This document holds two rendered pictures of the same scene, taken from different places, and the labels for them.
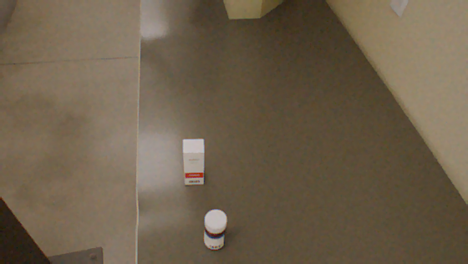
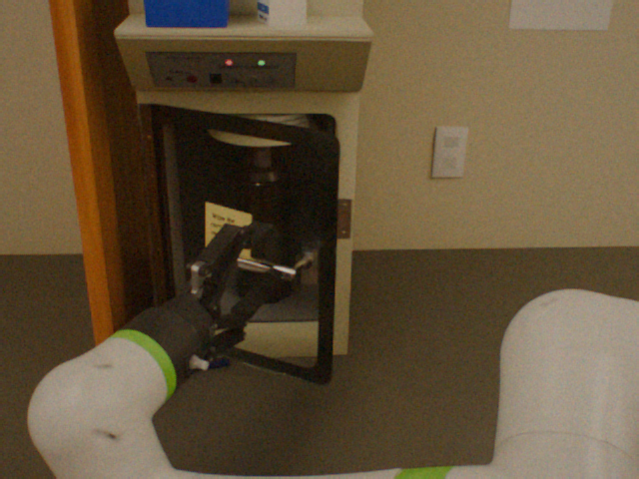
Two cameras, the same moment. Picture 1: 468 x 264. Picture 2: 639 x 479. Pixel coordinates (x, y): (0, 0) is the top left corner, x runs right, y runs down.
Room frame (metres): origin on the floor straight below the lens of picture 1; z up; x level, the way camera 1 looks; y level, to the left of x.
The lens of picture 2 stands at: (1.02, 1.07, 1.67)
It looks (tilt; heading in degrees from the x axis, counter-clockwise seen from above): 26 degrees down; 278
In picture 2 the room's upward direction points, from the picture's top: 2 degrees clockwise
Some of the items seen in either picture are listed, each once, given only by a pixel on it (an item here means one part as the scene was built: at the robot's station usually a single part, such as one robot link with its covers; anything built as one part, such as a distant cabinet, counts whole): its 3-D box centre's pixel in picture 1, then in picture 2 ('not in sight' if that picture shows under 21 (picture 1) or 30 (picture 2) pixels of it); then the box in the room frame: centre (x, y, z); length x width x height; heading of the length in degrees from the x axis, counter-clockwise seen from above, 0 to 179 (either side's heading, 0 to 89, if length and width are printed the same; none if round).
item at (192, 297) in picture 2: not in sight; (193, 319); (1.27, 0.37, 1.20); 0.09 x 0.07 x 0.08; 75
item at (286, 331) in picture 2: not in sight; (239, 249); (1.27, 0.16, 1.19); 0.30 x 0.01 x 0.40; 164
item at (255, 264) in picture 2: not in sight; (274, 262); (1.21, 0.21, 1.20); 0.10 x 0.05 x 0.03; 164
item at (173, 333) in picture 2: not in sight; (160, 353); (1.29, 0.44, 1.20); 0.12 x 0.06 x 0.09; 165
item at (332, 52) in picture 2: not in sight; (247, 60); (1.26, 0.13, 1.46); 0.32 x 0.11 x 0.10; 13
